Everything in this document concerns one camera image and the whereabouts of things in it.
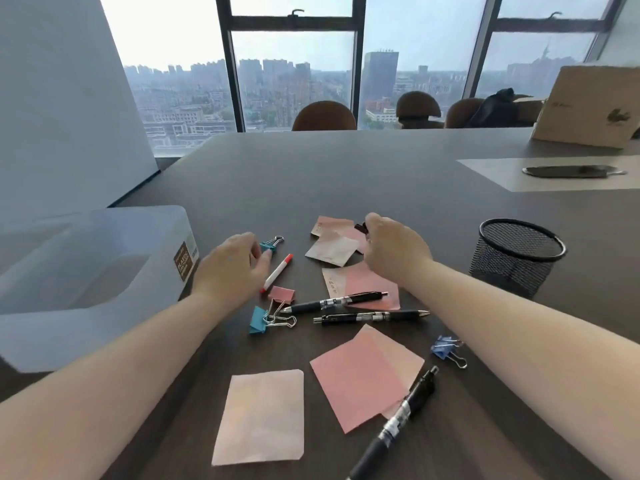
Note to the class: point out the person's left hand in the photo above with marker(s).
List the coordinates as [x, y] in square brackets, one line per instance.
[227, 272]

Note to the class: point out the person's right hand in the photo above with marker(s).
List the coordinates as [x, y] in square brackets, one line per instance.
[397, 249]

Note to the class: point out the person's right fingers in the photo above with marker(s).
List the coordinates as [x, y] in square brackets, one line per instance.
[372, 244]

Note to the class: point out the person's left thumb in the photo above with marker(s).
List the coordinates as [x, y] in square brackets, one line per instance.
[263, 269]

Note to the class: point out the black binder clip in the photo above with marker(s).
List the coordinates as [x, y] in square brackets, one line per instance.
[361, 227]

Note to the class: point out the person's left forearm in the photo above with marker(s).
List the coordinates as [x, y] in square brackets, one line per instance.
[105, 384]

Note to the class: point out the person's right forearm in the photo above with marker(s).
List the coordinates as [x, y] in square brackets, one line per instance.
[520, 334]

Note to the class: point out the red and white marker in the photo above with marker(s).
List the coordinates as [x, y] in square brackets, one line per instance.
[277, 273]

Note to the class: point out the small teal binder clip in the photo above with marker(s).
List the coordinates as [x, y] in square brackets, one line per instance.
[270, 244]

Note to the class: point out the pink binder clip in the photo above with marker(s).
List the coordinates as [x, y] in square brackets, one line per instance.
[282, 293]

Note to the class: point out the whitish pink sticky note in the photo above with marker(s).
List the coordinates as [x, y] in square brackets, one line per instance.
[332, 250]

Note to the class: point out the small pink sticky note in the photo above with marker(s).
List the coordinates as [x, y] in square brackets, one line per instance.
[332, 225]

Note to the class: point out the pink sticky note with writing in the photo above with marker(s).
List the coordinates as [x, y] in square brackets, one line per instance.
[367, 289]

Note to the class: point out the large teal binder clip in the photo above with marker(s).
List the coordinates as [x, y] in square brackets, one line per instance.
[259, 319]

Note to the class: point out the black gel pen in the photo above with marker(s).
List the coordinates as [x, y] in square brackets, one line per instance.
[370, 317]
[395, 424]
[330, 302]

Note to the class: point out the blue binder clip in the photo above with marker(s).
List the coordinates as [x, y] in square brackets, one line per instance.
[442, 348]

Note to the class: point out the large pink sticky note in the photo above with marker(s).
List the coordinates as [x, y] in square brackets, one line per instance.
[362, 377]

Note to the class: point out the brown office chair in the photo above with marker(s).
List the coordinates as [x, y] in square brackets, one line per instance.
[417, 107]
[462, 114]
[325, 117]

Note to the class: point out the black mesh pen holder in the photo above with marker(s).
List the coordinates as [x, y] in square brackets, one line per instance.
[515, 264]

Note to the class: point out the pale pink sticky note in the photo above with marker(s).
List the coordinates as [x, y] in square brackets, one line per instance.
[260, 417]

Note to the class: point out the black jacket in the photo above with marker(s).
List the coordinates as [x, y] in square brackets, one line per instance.
[497, 109]

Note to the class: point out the clear plastic storage box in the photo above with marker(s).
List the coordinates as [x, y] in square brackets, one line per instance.
[75, 274]

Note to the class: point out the small cardboard box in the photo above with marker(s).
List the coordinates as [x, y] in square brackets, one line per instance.
[532, 110]

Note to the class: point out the black flat pouch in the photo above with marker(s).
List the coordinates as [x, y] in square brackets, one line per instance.
[570, 171]

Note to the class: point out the large cardboard box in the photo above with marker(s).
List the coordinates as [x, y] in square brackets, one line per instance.
[585, 107]

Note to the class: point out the black window frame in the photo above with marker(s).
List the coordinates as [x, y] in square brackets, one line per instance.
[357, 24]

